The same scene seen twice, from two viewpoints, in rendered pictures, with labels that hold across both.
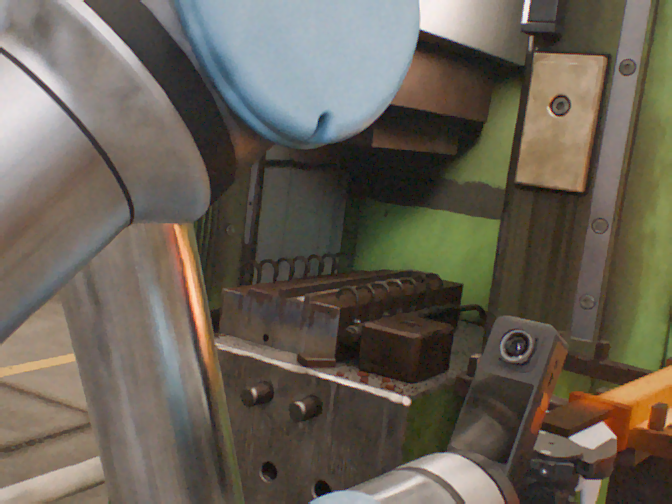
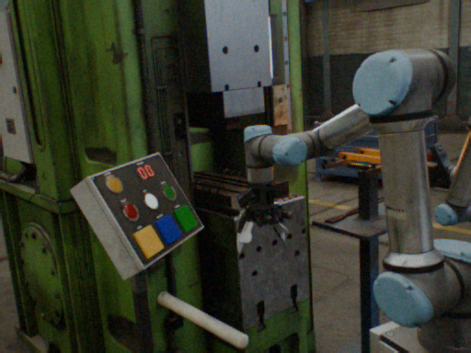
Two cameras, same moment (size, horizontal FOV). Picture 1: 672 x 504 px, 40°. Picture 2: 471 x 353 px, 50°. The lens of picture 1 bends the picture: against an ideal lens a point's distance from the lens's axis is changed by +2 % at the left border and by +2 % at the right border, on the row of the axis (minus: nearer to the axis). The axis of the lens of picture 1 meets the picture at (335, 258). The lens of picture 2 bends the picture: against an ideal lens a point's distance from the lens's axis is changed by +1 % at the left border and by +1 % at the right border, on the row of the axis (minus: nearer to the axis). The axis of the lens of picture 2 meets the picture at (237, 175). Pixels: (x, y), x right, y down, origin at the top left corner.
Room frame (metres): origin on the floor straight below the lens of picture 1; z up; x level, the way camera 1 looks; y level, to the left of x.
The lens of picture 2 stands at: (0.70, 1.83, 1.46)
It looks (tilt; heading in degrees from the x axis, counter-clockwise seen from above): 13 degrees down; 289
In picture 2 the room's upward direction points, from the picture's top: 4 degrees counter-clockwise
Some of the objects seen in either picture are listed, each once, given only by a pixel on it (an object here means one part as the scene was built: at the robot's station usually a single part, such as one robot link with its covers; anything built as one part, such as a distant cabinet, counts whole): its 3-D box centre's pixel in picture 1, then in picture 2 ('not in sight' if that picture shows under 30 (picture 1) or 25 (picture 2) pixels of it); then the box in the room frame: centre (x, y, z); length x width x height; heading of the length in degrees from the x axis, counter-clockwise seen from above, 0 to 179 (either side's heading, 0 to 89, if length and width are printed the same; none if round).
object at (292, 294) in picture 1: (367, 284); (220, 179); (1.42, -0.06, 0.99); 0.42 x 0.05 x 0.01; 150
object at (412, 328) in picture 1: (407, 347); (272, 187); (1.22, -0.11, 0.95); 0.12 x 0.08 x 0.06; 150
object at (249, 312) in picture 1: (351, 303); (216, 188); (1.44, -0.03, 0.96); 0.42 x 0.20 x 0.09; 150
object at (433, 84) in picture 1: (380, 76); (209, 101); (1.44, -0.03, 1.32); 0.42 x 0.20 x 0.10; 150
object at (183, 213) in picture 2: not in sight; (184, 219); (1.33, 0.51, 1.01); 0.07 x 0.05 x 0.07; 85
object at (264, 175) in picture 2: not in sight; (260, 174); (1.07, 0.54, 1.15); 0.08 x 0.08 x 0.05
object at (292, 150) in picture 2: not in sight; (287, 149); (0.98, 0.58, 1.23); 0.11 x 0.11 x 0.08; 54
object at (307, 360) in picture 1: (316, 360); not in sight; (1.19, 0.01, 0.92); 0.04 x 0.03 x 0.01; 114
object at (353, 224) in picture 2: not in sight; (368, 219); (0.85, -0.32, 0.75); 0.40 x 0.30 x 0.02; 56
